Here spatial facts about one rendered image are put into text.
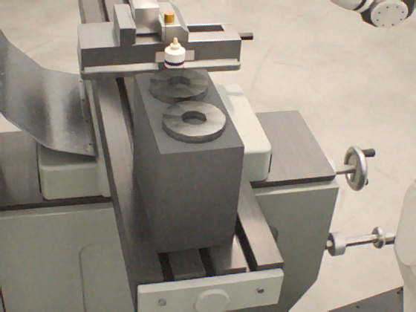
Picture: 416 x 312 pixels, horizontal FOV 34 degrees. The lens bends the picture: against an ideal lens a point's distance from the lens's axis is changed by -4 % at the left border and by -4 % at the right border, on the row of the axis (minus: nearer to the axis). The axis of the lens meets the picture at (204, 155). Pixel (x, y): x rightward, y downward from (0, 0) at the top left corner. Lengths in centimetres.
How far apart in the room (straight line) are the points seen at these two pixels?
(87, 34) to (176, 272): 66
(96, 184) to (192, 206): 47
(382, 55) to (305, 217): 229
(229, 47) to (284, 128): 31
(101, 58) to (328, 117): 185
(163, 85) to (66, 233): 55
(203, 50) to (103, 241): 47
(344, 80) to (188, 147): 258
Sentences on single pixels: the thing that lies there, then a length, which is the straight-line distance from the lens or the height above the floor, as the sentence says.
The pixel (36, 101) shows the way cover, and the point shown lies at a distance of 147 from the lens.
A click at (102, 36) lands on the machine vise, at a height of 99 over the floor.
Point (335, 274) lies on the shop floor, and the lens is 240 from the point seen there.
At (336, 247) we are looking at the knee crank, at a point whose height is 52.
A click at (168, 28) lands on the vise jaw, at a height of 103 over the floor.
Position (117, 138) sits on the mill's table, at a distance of 130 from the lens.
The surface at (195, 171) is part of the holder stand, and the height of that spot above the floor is 108.
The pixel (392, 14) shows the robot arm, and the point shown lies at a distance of 140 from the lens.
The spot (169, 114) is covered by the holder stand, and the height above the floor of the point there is 112.
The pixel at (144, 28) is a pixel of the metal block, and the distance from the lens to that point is 149.
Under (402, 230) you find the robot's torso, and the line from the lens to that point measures 111.
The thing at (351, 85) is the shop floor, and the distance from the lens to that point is 346.
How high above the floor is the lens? 167
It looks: 36 degrees down
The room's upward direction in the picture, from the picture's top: 4 degrees clockwise
